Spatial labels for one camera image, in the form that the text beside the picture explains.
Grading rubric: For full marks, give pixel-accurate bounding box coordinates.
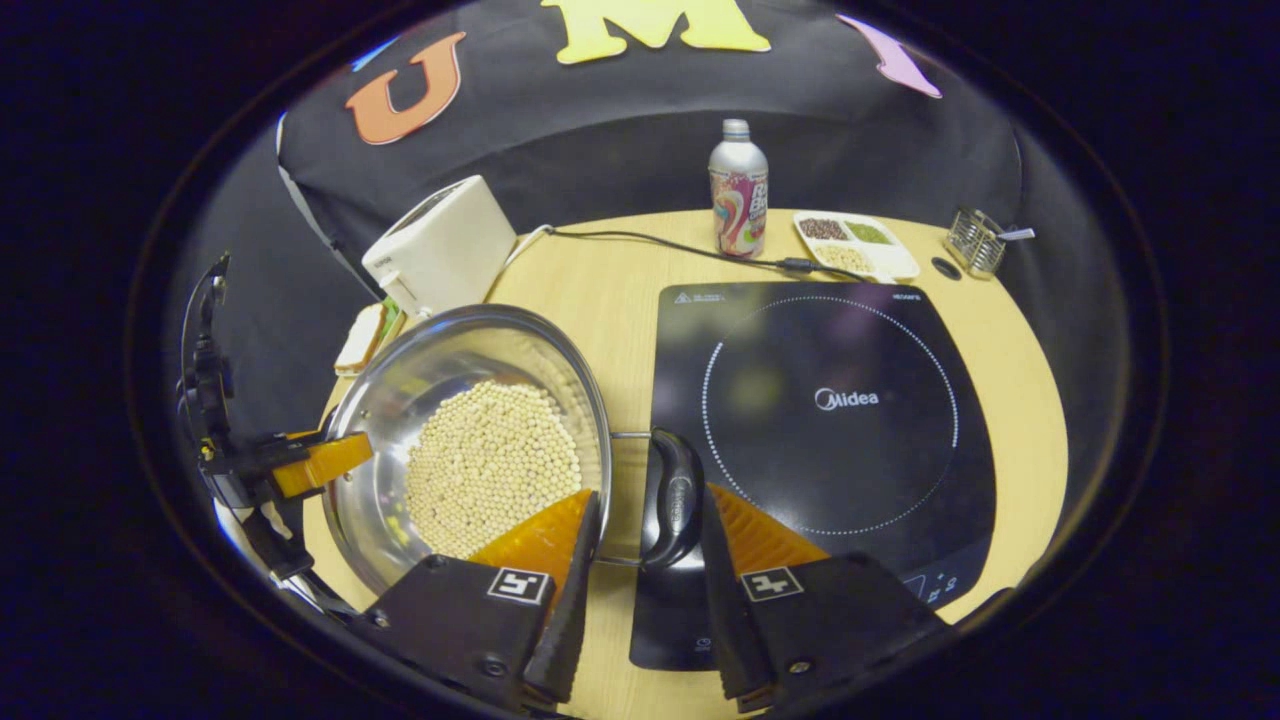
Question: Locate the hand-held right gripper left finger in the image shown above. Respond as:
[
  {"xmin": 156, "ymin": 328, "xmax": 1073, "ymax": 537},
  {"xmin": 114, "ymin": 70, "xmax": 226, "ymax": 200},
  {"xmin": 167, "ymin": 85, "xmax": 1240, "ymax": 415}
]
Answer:
[{"xmin": 352, "ymin": 488, "xmax": 604, "ymax": 713}]

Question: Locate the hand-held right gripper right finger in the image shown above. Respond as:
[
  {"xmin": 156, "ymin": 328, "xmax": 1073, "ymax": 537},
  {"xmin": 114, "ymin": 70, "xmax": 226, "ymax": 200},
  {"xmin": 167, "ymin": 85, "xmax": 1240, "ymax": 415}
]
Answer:
[{"xmin": 698, "ymin": 483, "xmax": 951, "ymax": 713}]

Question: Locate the steel pot with black handles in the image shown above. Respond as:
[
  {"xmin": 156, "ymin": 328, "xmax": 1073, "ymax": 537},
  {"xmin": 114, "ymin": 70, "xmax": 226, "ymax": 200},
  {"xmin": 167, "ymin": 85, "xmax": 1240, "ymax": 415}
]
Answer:
[{"xmin": 322, "ymin": 303, "xmax": 707, "ymax": 596}]

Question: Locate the pile of pale soybeans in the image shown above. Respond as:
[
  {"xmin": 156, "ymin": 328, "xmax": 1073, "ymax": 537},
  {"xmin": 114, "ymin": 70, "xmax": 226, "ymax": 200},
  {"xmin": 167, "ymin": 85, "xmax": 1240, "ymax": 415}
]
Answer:
[{"xmin": 404, "ymin": 380, "xmax": 584, "ymax": 561}]

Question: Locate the black induction cooktop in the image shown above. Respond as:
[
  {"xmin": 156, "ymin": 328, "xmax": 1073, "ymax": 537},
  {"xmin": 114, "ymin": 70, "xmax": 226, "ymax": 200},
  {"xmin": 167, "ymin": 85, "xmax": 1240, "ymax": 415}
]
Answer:
[{"xmin": 628, "ymin": 281, "xmax": 998, "ymax": 673}]

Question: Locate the white toaster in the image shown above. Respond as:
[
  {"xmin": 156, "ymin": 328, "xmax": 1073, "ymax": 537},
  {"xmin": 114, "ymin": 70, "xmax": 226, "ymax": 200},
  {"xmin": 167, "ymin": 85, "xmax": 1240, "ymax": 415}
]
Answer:
[{"xmin": 361, "ymin": 175, "xmax": 519, "ymax": 319}]

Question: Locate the white divided bean tray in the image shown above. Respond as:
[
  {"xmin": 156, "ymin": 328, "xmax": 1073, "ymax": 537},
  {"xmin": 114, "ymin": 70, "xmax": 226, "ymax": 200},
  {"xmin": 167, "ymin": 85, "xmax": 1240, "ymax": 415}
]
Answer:
[{"xmin": 793, "ymin": 210, "xmax": 921, "ymax": 283}]

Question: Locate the silver drink bottle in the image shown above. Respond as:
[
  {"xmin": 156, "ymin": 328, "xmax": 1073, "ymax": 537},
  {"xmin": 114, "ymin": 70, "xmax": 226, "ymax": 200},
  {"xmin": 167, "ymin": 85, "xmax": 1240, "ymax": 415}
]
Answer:
[{"xmin": 708, "ymin": 118, "xmax": 770, "ymax": 260}]

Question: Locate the black power cable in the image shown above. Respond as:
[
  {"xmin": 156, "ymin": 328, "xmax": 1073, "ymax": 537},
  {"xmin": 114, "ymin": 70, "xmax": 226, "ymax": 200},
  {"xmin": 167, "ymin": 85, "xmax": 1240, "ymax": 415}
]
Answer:
[{"xmin": 505, "ymin": 224, "xmax": 861, "ymax": 283}]

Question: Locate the wire mesh utensil holder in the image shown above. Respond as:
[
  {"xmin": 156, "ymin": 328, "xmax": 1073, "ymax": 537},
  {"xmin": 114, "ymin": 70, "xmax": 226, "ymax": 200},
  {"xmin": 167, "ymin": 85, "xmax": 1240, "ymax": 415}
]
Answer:
[{"xmin": 944, "ymin": 207, "xmax": 1009, "ymax": 279}]

